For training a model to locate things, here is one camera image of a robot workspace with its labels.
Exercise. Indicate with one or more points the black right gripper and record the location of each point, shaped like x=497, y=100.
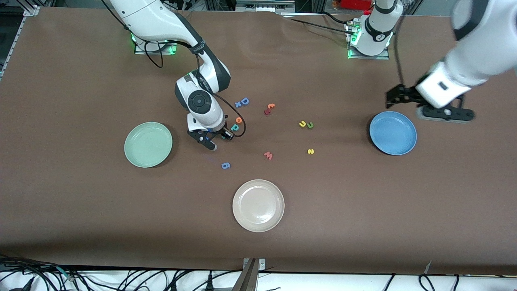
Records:
x=221, y=131

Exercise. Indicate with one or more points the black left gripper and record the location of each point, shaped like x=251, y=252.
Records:
x=404, y=93

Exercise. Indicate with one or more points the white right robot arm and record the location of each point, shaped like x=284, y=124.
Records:
x=161, y=20

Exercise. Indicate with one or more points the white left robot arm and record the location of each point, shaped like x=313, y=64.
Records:
x=476, y=52

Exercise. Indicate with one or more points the blue foam letter D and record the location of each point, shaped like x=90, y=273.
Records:
x=242, y=101

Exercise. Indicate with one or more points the blue plate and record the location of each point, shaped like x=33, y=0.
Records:
x=393, y=135

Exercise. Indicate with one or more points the red foam letter w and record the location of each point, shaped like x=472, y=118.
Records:
x=268, y=155

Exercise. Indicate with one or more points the pale green plate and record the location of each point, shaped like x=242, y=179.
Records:
x=148, y=144

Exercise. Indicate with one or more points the beige plate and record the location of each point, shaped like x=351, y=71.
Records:
x=258, y=205

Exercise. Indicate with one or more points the red box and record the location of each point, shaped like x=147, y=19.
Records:
x=355, y=4

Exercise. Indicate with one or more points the black power plug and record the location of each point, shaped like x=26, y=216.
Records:
x=209, y=281

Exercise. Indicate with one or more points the brown table cover sheet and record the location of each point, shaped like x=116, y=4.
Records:
x=80, y=202

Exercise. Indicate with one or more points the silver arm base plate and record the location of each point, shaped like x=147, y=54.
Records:
x=371, y=57
x=141, y=51

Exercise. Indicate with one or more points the grey metal frame bracket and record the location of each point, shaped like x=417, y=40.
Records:
x=264, y=5

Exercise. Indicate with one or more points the silver corner bracket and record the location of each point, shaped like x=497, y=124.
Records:
x=261, y=264

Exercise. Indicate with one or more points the silver aluminium table post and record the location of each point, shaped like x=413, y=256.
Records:
x=246, y=279

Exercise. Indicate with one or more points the silver aluminium edge rail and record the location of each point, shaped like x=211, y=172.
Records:
x=16, y=40

